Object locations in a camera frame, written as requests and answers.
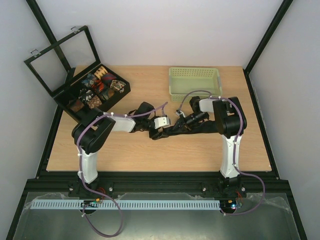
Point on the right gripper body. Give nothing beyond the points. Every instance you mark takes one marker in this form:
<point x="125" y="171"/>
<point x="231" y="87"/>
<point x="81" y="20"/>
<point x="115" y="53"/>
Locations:
<point x="183" y="123"/>

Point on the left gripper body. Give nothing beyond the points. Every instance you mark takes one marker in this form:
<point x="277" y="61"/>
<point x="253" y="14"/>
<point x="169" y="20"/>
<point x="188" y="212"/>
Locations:
<point x="154" y="135"/>

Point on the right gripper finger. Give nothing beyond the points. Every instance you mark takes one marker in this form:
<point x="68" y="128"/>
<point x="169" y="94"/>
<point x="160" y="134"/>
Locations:
<point x="180" y="129"/>
<point x="180" y="123"/>

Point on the black necktie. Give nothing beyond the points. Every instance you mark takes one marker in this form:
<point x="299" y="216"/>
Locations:
<point x="205" y="127"/>

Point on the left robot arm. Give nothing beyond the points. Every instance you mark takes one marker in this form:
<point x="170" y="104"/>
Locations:
<point x="92" y="132"/>

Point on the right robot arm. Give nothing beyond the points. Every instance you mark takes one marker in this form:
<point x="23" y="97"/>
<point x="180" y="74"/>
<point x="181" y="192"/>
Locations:
<point x="217" y="115"/>

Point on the green plastic basket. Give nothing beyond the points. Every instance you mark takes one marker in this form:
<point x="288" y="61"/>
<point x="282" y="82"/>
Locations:
<point x="195" y="81"/>

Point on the brown beige rolled tie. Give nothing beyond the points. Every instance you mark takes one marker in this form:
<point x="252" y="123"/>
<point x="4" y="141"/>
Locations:
<point x="117" y="85"/>

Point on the olive brown rolled tie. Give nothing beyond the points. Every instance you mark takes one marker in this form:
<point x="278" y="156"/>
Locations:
<point x="107" y="94"/>

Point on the brown dotted rolled tie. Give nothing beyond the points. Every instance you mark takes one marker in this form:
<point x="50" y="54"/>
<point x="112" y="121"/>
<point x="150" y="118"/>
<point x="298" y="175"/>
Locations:
<point x="95" y="102"/>

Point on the black tie storage box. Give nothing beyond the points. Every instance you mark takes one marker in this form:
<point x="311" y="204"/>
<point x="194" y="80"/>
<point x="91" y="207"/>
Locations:
<point x="71" y="92"/>

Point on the orange striped rolled tie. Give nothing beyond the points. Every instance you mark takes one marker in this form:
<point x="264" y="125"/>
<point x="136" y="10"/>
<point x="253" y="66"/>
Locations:
<point x="98" y="86"/>

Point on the dark red rolled tie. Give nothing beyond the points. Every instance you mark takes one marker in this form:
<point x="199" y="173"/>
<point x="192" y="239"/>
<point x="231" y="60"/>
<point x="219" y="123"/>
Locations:
<point x="108" y="78"/>

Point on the black white rolled tie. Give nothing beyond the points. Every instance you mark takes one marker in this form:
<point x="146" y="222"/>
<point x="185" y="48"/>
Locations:
<point x="85" y="95"/>

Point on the tan patterned rolled tie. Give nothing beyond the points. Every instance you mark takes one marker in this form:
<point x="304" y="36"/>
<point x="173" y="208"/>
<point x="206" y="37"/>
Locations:
<point x="100" y="72"/>

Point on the blue patterned rolled tie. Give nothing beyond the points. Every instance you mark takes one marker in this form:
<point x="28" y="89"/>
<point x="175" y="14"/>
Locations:
<point x="90" y="81"/>

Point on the rust brown rolled tie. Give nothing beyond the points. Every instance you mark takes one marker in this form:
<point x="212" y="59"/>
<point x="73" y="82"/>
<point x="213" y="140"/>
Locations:
<point x="75" y="105"/>

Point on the glass box lid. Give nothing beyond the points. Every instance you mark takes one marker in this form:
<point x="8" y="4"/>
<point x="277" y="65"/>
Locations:
<point x="80" y="51"/>

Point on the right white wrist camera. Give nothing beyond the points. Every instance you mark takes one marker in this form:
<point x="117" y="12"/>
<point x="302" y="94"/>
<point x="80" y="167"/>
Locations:
<point x="180" y="113"/>

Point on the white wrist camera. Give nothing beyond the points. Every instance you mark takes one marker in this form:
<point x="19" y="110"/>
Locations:
<point x="162" y="122"/>
<point x="180" y="113"/>

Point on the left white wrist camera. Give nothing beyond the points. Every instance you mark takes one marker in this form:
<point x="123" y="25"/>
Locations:
<point x="162" y="122"/>

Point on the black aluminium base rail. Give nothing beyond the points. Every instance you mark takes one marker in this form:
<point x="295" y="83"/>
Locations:
<point x="114" y="184"/>

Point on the white slotted cable duct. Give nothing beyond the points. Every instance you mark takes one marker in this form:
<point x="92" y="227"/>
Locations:
<point x="72" y="204"/>

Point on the right black frame post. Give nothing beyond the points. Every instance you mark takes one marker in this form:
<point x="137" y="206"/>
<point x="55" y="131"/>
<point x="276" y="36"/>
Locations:
<point x="276" y="20"/>

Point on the black frame post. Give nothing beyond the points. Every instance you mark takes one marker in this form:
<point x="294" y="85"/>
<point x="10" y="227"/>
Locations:
<point x="34" y="7"/>
<point x="276" y="20"/>

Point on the left black frame post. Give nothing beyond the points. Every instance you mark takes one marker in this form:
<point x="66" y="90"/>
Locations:
<point x="34" y="7"/>

